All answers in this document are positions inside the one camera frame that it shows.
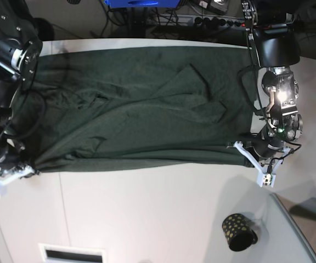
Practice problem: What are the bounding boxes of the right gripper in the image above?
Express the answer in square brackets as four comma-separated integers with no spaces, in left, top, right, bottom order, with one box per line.
[0,147,39,186]

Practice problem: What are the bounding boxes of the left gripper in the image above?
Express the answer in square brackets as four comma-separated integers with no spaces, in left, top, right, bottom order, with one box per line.
[227,131,302,175]

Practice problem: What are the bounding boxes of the dark green t-shirt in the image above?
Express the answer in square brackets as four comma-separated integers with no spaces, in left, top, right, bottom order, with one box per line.
[12,47,253,173]

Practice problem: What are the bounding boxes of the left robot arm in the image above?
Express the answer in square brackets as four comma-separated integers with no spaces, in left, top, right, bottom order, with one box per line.
[234,1,316,182]

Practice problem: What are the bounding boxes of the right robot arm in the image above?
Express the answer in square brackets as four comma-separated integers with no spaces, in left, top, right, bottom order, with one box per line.
[0,1,43,189]

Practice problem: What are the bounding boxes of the black mug with gold dots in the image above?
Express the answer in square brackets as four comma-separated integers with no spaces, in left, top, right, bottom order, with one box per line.
[222,213,258,252]

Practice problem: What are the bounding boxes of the white slotted plate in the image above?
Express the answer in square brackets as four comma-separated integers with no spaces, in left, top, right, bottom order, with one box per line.
[39,243,108,263]

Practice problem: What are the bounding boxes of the black round stool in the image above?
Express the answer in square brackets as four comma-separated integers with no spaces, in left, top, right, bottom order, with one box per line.
[35,18,55,41]

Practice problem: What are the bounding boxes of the white power strip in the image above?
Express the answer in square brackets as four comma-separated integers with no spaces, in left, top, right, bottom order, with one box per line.
[153,14,245,30]

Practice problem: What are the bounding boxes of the blue box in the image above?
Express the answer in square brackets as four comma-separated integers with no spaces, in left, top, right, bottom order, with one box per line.
[104,0,180,8]

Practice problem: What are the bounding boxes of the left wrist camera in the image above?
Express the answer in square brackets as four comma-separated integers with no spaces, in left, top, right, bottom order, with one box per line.
[257,173,276,187]

